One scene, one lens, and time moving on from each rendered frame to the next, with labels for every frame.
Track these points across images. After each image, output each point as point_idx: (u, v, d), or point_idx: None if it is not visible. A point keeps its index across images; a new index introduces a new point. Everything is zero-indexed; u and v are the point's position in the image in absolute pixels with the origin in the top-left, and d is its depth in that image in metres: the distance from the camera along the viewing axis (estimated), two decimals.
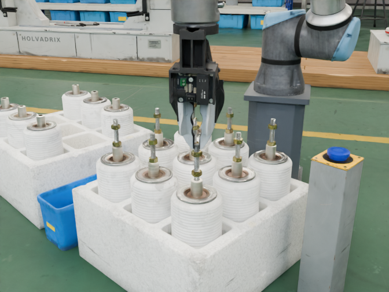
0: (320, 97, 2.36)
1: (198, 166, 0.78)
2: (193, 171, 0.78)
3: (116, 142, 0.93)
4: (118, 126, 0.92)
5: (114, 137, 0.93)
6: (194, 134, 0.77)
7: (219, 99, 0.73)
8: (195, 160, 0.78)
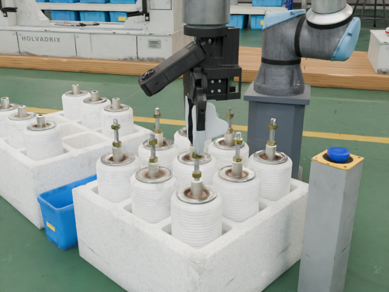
0: (320, 97, 2.36)
1: (197, 168, 0.78)
2: (192, 172, 0.79)
3: (116, 142, 0.93)
4: (118, 126, 0.92)
5: (114, 137, 0.93)
6: (193, 143, 0.75)
7: None
8: (197, 162, 0.78)
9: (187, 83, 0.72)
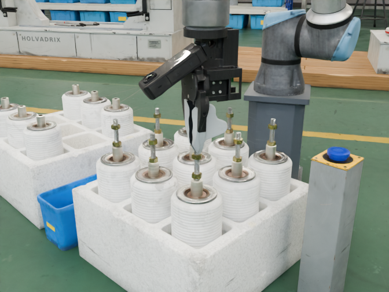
0: (320, 97, 2.36)
1: (194, 167, 0.78)
2: (199, 171, 0.79)
3: (116, 142, 0.93)
4: (118, 126, 0.92)
5: (114, 137, 0.93)
6: (191, 142, 0.76)
7: None
8: (198, 165, 0.78)
9: (188, 85, 0.72)
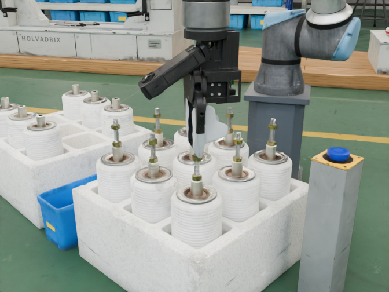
0: (320, 97, 2.36)
1: (195, 168, 0.79)
2: (200, 174, 0.79)
3: (116, 142, 0.93)
4: (118, 126, 0.92)
5: (114, 137, 0.93)
6: (193, 146, 0.75)
7: None
8: (197, 167, 0.78)
9: (187, 86, 0.72)
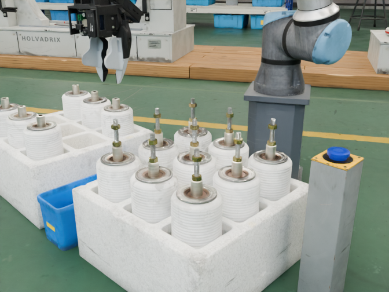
0: (320, 97, 2.36)
1: (194, 171, 0.78)
2: (194, 174, 0.79)
3: (116, 142, 0.93)
4: (118, 126, 0.92)
5: (114, 137, 0.93)
6: (107, 70, 0.90)
7: (123, 36, 0.83)
8: (198, 165, 0.78)
9: None
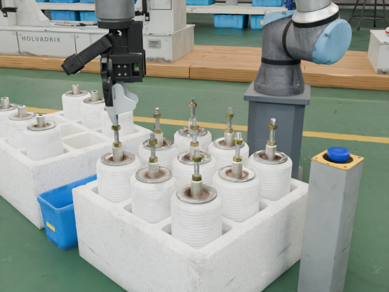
0: (320, 97, 2.36)
1: (194, 171, 0.78)
2: (194, 174, 0.79)
3: (114, 141, 0.94)
4: (112, 127, 0.92)
5: (117, 137, 0.94)
6: (109, 115, 0.91)
7: None
8: (198, 165, 0.78)
9: None
